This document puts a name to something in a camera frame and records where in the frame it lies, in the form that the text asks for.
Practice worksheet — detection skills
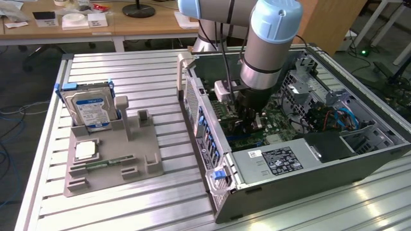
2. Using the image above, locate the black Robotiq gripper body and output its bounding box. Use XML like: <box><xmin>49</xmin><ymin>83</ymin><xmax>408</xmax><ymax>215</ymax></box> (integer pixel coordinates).
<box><xmin>236</xmin><ymin>88</ymin><xmax>269</xmax><ymax>114</ymax></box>

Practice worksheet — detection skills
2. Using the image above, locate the green graphics card black fan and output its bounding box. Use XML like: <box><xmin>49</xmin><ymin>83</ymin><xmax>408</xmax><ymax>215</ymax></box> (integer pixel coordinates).
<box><xmin>220</xmin><ymin>115</ymin><xmax>268</xmax><ymax>140</ymax></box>

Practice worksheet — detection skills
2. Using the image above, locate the green motherboard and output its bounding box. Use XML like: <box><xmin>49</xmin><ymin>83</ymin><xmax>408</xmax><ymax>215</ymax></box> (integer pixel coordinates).
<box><xmin>201</xmin><ymin>83</ymin><xmax>304</xmax><ymax>149</ymax></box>

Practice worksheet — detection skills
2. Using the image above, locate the perforated metal drive cage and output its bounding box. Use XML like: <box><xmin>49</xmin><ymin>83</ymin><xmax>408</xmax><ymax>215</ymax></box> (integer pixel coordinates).
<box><xmin>279</xmin><ymin>69</ymin><xmax>324</xmax><ymax>115</ymax></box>

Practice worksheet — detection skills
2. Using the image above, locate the grey power supply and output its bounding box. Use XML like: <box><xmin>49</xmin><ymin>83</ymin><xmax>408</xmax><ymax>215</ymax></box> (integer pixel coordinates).
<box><xmin>231</xmin><ymin>138</ymin><xmax>323</xmax><ymax>186</ymax></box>

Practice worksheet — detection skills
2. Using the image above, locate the black plastic shroud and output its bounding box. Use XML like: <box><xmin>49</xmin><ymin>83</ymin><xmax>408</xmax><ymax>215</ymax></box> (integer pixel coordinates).
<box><xmin>303</xmin><ymin>131</ymin><xmax>356</xmax><ymax>162</ymax></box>

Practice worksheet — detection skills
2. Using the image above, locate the grey open PC case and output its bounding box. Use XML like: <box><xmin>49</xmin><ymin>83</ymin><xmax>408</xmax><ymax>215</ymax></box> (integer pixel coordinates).
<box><xmin>177</xmin><ymin>43</ymin><xmax>411</xmax><ymax>224</ymax></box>

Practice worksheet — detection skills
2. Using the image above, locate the white paper stack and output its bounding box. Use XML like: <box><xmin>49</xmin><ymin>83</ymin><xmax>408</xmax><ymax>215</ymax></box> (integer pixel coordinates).
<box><xmin>173</xmin><ymin>11</ymin><xmax>200</xmax><ymax>30</ymax></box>

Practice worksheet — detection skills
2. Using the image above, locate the wooden cabinet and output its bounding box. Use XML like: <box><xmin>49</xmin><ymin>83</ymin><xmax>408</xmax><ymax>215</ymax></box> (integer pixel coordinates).
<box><xmin>291</xmin><ymin>0</ymin><xmax>368</xmax><ymax>56</ymax></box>

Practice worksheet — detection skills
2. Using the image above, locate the black metal stand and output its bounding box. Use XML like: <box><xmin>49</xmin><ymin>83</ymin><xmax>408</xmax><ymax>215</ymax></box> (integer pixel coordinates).
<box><xmin>372</xmin><ymin>61</ymin><xmax>411</xmax><ymax>85</ymax></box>

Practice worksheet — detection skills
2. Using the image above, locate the grey metal disk bay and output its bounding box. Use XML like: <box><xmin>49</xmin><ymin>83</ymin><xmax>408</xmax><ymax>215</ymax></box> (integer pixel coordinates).
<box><xmin>339</xmin><ymin>121</ymin><xmax>401</xmax><ymax>154</ymax></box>

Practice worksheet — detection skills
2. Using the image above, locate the grey parts rack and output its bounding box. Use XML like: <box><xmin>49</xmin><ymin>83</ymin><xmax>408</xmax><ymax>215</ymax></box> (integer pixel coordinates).
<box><xmin>62</xmin><ymin>95</ymin><xmax>165</xmax><ymax>198</ymax></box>

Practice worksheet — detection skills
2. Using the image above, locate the green RAM stick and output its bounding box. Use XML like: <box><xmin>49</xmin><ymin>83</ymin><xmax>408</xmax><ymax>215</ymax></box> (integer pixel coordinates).
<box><xmin>85</xmin><ymin>156</ymin><xmax>134</xmax><ymax>169</ymax></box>

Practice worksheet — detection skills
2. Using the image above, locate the black round lamp base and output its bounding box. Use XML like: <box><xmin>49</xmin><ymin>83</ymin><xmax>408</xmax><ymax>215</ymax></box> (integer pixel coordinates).
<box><xmin>121</xmin><ymin>0</ymin><xmax>156</xmax><ymax>18</ymax></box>

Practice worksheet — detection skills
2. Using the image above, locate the silver CPU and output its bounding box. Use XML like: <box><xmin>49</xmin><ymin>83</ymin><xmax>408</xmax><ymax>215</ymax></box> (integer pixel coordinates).
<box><xmin>73</xmin><ymin>141</ymin><xmax>97</xmax><ymax>159</ymax></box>

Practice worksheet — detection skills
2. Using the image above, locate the white box printed label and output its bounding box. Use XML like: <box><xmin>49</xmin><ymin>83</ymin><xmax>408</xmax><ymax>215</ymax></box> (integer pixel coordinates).
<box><xmin>86</xmin><ymin>13</ymin><xmax>109</xmax><ymax>28</ymax></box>

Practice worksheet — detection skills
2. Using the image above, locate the flat white box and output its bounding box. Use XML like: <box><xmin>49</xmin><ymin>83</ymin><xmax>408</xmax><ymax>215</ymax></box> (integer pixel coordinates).
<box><xmin>61</xmin><ymin>13</ymin><xmax>89</xmax><ymax>31</ymax></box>

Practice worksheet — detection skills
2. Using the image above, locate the wooden desk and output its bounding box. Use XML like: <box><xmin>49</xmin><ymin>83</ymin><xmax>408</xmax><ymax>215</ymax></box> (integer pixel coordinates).
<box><xmin>0</xmin><ymin>0</ymin><xmax>291</xmax><ymax>52</ymax></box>

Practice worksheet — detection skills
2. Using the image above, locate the black office chair base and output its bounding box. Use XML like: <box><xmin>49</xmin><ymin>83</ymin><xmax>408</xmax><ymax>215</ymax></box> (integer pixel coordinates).
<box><xmin>17</xmin><ymin>43</ymin><xmax>97</xmax><ymax>72</ymax></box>

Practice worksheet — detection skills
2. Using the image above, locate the white box black top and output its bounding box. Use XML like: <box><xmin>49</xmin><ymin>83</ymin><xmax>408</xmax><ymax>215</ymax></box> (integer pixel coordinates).
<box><xmin>32</xmin><ymin>11</ymin><xmax>60</xmax><ymax>27</ymax></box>

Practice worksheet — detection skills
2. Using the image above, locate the clear plastic bag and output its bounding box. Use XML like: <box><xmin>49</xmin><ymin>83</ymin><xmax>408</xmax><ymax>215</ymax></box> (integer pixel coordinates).
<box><xmin>0</xmin><ymin>2</ymin><xmax>26</xmax><ymax>23</ymax></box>

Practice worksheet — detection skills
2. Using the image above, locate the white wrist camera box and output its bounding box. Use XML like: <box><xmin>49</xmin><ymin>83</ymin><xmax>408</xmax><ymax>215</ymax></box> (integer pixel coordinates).
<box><xmin>213</xmin><ymin>80</ymin><xmax>240</xmax><ymax>103</ymax></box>

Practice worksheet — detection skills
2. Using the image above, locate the black wire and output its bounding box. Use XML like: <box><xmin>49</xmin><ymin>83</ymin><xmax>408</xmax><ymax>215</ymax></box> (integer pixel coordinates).
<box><xmin>280</xmin><ymin>95</ymin><xmax>311</xmax><ymax>135</ymax></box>

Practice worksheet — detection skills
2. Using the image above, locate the black camera cable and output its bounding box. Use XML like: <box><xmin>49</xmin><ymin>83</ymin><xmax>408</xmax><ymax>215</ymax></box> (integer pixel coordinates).
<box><xmin>220</xmin><ymin>21</ymin><xmax>235</xmax><ymax>102</ymax></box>

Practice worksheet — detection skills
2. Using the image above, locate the red wire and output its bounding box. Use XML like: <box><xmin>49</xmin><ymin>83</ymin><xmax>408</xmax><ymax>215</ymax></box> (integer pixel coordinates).
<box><xmin>320</xmin><ymin>108</ymin><xmax>336</xmax><ymax>132</ymax></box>

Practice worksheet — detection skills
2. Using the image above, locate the blue data wire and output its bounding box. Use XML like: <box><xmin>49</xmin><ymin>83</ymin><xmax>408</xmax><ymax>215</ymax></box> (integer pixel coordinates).
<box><xmin>333</xmin><ymin>107</ymin><xmax>360</xmax><ymax>132</ymax></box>

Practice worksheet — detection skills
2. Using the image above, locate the hard disk blue bracket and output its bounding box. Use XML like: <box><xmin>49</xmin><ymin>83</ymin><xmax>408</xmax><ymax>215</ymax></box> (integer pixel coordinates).
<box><xmin>54</xmin><ymin>80</ymin><xmax>117</xmax><ymax>132</ymax></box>

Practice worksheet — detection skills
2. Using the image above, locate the white desk frame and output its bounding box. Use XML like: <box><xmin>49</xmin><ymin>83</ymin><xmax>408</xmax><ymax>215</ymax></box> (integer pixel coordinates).
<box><xmin>351</xmin><ymin>0</ymin><xmax>411</xmax><ymax>65</ymax></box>

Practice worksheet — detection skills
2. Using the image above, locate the blue floor cable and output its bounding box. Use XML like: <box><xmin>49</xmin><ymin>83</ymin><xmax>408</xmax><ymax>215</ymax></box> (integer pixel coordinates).
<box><xmin>0</xmin><ymin>113</ymin><xmax>26</xmax><ymax>207</ymax></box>

